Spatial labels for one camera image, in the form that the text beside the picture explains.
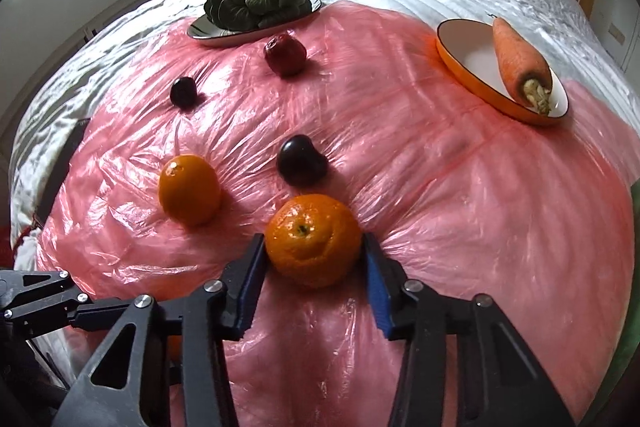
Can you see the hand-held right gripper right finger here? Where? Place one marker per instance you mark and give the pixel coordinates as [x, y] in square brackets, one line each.
[377, 292]

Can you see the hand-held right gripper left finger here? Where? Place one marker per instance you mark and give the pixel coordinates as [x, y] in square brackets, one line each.
[252, 279]

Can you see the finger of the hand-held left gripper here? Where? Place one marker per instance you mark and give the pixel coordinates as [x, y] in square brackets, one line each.
[100, 313]
[35, 282]

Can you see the large bumpy tangerine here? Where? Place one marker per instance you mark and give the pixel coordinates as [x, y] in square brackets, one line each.
[312, 239]

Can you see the smooth orange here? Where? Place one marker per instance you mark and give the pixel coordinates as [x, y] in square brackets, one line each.
[190, 189]

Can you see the dark purple plum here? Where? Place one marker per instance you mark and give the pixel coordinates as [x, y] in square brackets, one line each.
[302, 159]
[183, 92]

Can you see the red apple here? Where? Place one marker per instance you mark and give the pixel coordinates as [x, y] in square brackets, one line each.
[285, 53]

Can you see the green tray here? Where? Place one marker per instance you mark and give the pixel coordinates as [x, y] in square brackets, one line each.
[634, 207]

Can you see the pink plastic sheet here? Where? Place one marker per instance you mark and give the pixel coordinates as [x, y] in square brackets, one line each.
[425, 207]

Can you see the grey oval plate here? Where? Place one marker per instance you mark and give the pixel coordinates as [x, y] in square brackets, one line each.
[215, 38]

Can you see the orange rimmed white plate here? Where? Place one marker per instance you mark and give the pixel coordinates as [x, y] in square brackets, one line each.
[470, 52]

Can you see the carrot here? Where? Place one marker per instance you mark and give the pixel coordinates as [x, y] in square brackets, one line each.
[515, 52]

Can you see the beige wall socket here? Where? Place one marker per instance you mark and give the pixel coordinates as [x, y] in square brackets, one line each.
[617, 33]

